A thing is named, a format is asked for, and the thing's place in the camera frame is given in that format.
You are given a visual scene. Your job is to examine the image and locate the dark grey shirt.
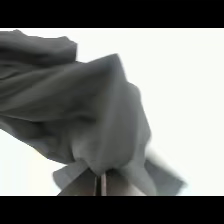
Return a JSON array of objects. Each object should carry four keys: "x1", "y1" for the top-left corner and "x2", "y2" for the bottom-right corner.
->
[{"x1": 0, "y1": 29, "x2": 186, "y2": 197}]

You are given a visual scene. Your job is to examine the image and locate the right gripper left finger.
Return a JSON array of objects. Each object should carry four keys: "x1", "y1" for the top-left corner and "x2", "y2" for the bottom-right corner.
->
[{"x1": 58, "y1": 167, "x2": 100, "y2": 197}]

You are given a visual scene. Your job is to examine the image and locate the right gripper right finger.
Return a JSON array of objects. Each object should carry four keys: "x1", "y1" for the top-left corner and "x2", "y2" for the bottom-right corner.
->
[{"x1": 100, "y1": 169, "x2": 146, "y2": 197}]

